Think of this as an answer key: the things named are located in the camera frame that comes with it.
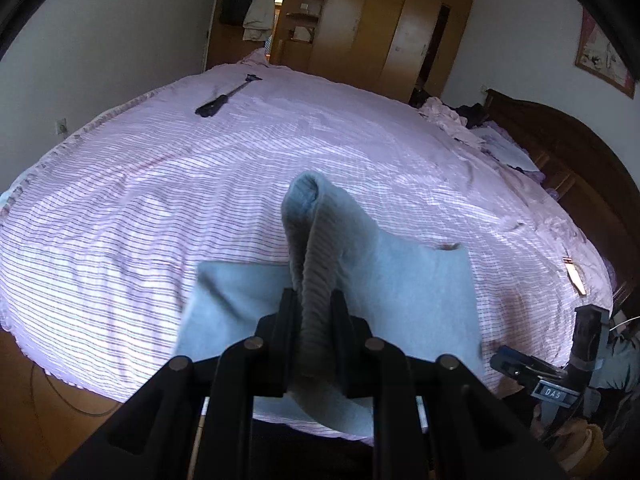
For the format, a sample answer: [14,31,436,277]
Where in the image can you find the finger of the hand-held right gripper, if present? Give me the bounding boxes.
[492,344,546,386]

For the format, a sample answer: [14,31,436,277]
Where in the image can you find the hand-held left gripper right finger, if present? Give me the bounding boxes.
[331,291,566,480]

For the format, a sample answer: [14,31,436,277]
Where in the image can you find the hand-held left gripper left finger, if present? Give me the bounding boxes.
[52,289,301,480]

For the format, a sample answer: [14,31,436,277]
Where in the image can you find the grey knitted garment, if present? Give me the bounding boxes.
[175,171,486,443]

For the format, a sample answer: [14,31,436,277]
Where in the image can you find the yellow plush slipper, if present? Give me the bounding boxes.
[555,422,608,476]

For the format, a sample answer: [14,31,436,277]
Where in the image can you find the bed with pink plaid sheet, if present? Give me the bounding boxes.
[0,50,613,446]

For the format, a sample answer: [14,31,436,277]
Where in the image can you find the dark wooden headboard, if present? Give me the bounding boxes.
[485,89,640,311]

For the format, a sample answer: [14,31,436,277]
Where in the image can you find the crumpled pink cloth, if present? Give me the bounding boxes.
[417,96,486,148]

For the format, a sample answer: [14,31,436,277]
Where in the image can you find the black cloth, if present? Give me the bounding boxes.
[452,102,493,128]

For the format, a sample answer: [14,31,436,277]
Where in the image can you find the black folding stick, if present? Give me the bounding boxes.
[195,74,263,117]

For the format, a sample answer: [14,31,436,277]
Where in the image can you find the wooden wardrobe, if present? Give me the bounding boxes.
[207,0,477,103]

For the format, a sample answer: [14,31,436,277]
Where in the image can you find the beige hanging jacket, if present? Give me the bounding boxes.
[242,0,277,42]

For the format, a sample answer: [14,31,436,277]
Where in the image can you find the thin floor cable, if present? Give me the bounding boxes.
[30,355,121,418]

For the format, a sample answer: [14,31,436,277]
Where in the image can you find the framed wall picture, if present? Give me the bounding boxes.
[574,7,638,100]

